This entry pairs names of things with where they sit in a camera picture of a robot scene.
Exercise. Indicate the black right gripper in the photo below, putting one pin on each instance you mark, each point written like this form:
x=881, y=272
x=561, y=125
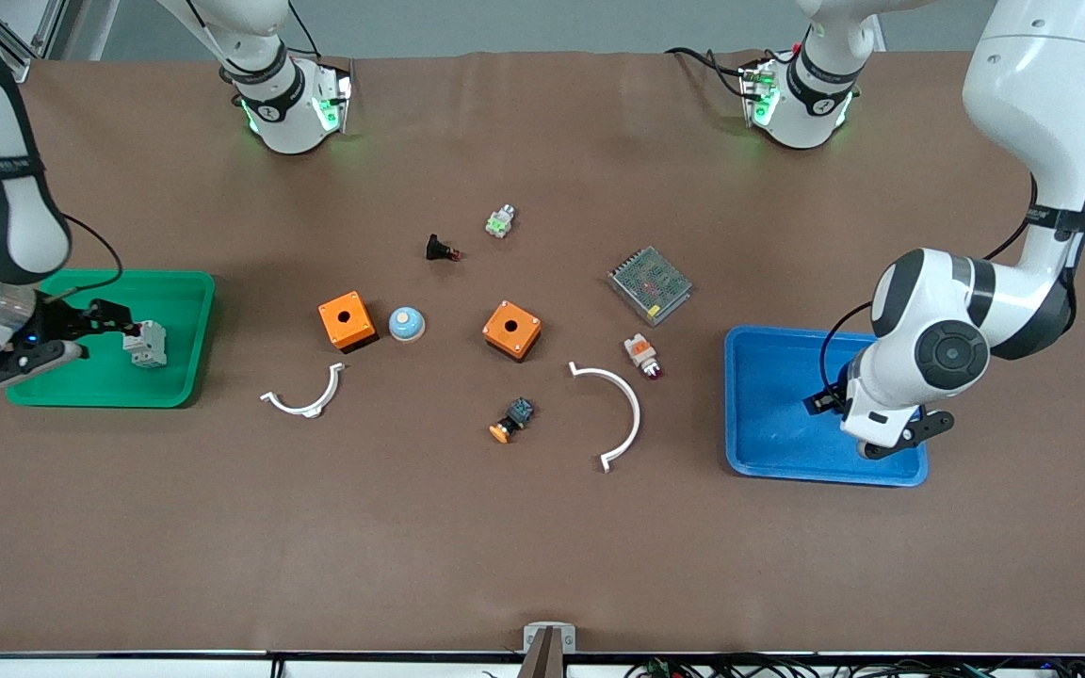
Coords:
x=69, y=321

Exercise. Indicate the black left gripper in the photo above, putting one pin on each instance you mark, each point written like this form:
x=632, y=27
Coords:
x=829, y=395

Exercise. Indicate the white red circuit breaker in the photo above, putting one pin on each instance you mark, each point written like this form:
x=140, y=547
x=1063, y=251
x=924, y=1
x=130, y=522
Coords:
x=149, y=345

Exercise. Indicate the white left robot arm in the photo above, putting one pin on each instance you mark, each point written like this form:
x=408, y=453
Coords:
x=1032, y=104

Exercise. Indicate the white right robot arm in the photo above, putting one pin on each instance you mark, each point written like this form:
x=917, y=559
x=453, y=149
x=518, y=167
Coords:
x=6, y=207

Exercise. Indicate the blue plastic tray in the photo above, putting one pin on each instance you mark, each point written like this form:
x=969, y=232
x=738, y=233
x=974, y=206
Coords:
x=778, y=414

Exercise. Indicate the green plastic tray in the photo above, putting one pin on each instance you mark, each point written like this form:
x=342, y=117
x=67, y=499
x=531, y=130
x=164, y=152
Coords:
x=175, y=330

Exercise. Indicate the red indicator light orange body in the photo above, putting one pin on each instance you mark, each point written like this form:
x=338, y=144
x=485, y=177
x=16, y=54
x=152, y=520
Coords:
x=641, y=354

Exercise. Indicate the metal mesh power supply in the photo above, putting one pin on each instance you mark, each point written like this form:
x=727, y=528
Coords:
x=650, y=285

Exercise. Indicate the orange button box black base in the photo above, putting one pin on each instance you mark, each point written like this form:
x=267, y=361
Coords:
x=347, y=318

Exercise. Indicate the blue white dome button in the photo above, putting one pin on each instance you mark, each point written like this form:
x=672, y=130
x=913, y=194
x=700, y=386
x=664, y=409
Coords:
x=407, y=324

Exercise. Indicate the orange button box with screws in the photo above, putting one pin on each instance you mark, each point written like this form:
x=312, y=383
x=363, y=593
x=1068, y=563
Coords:
x=511, y=330

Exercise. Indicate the large white curved bracket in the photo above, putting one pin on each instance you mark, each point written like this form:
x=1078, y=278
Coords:
x=632, y=400

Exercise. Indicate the small white curved bracket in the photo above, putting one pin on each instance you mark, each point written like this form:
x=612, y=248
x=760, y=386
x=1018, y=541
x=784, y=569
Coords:
x=302, y=409

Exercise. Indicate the aluminium frame profile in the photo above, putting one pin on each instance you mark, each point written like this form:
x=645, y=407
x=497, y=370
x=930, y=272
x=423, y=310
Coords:
x=29, y=33

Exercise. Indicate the orange push button switch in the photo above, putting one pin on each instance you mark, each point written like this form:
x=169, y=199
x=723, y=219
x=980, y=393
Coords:
x=512, y=419

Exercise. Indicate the black switch red tip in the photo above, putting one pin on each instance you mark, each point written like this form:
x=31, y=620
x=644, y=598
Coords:
x=439, y=249

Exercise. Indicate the green white button switch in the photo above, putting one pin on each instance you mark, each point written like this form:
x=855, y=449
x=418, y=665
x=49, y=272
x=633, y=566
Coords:
x=500, y=221

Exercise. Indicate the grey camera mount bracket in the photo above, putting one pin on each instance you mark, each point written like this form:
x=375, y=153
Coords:
x=548, y=645

